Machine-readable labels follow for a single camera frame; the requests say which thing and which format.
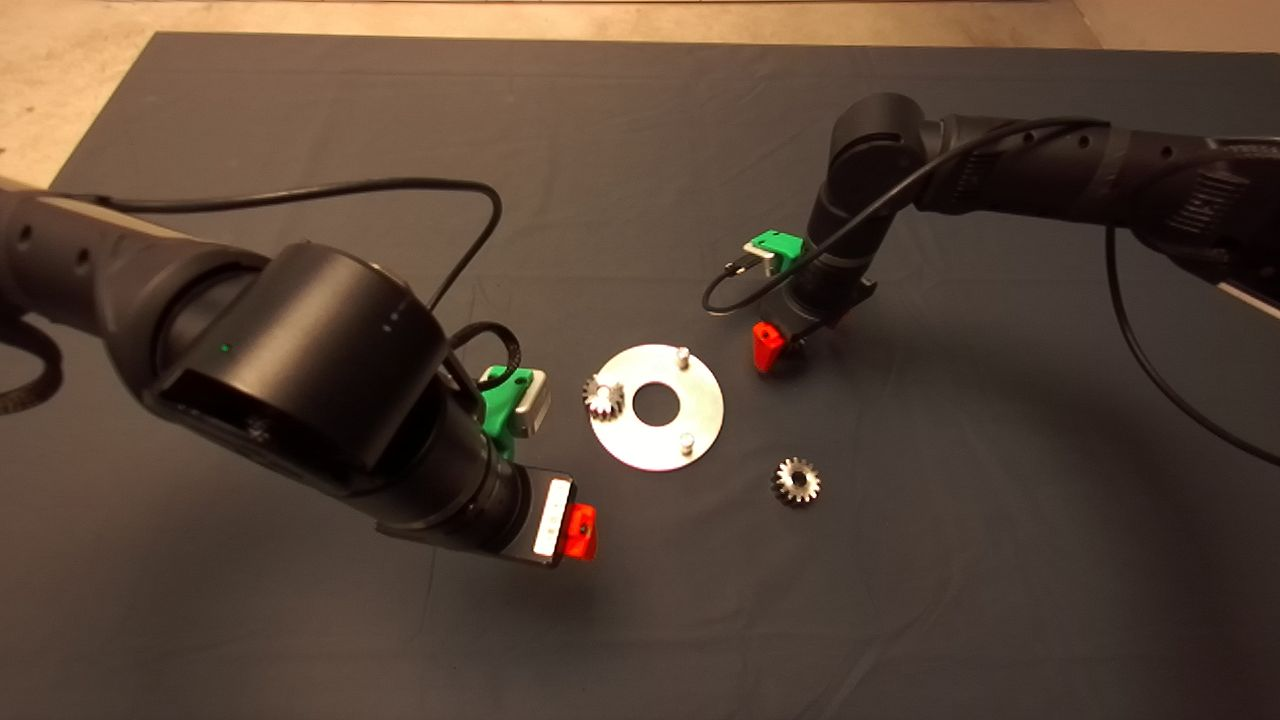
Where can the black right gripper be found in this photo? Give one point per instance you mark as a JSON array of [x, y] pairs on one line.
[[830, 300]]

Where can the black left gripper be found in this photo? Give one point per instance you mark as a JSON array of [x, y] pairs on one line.
[[480, 510]]

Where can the small steel planetary gear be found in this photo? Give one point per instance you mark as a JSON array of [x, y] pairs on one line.
[[604, 398], [797, 481]]

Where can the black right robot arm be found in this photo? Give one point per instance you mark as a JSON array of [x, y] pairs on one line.
[[1000, 165]]

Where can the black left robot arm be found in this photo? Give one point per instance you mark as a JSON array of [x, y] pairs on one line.
[[320, 350]]

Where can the round metal carrier plate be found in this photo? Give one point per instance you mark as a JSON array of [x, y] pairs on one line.
[[700, 420]]

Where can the dark grey table cloth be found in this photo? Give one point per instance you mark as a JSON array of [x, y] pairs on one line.
[[700, 620]]

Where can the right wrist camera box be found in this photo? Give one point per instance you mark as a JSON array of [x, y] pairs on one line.
[[758, 252]]

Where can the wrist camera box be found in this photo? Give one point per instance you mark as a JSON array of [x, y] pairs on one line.
[[533, 400], [758, 252]]

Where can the right green camera mount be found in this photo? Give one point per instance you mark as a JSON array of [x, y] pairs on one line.
[[780, 248]]

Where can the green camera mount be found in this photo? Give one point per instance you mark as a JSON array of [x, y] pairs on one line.
[[780, 248], [497, 405]]

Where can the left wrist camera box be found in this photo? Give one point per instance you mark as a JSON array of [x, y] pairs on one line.
[[533, 400]]

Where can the left green camera mount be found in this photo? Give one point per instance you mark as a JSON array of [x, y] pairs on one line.
[[497, 405]]

